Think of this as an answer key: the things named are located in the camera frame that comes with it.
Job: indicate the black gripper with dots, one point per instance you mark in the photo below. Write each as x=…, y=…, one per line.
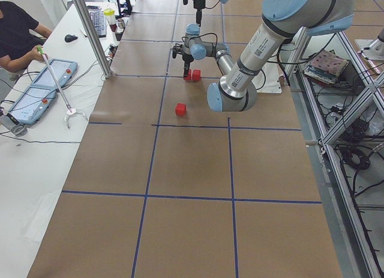
x=198, y=3
x=187, y=59

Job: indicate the black computer mouse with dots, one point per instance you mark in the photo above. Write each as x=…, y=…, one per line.
x=70, y=37

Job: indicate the reacher grabber stick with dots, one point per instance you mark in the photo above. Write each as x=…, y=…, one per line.
x=70, y=110

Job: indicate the stack of patterned cloths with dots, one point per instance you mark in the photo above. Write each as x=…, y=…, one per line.
x=325, y=67

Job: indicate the teach pendant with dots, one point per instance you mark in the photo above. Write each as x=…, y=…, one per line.
x=63, y=70
x=31, y=105

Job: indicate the upper teach pendant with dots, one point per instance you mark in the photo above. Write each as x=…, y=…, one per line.
x=63, y=70

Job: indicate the black keyboard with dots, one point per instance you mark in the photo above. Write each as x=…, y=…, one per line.
x=99, y=22

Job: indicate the person in black shirt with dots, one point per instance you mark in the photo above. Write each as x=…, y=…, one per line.
x=18, y=46

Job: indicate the yellow lid cup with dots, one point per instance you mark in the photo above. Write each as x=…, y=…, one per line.
x=109, y=13

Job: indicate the aluminium frame post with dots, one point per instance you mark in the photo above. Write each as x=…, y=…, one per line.
x=92, y=37

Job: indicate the red block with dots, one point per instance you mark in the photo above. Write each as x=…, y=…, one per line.
x=196, y=75
x=188, y=77
x=181, y=109

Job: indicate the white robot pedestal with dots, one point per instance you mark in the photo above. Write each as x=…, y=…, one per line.
x=267, y=81

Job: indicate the lower teach pendant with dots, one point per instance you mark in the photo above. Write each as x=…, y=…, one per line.
x=31, y=105

